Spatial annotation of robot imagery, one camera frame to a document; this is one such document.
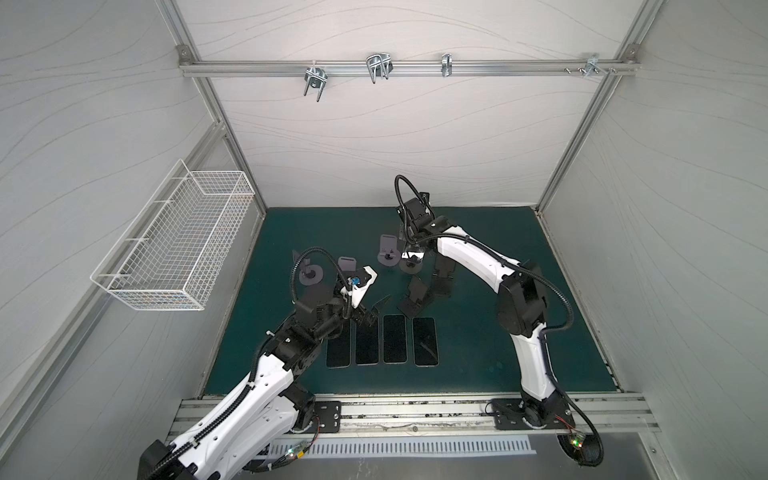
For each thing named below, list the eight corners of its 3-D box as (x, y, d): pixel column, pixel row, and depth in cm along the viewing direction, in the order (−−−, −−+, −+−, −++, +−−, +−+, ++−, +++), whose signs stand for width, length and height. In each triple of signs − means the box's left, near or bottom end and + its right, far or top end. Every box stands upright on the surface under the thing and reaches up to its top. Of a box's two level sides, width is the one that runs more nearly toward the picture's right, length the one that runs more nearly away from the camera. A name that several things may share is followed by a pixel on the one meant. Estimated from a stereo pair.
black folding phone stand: (410, 320, 92) (412, 305, 84) (396, 306, 95) (396, 290, 87) (428, 304, 95) (431, 288, 87) (414, 291, 99) (416, 274, 91)
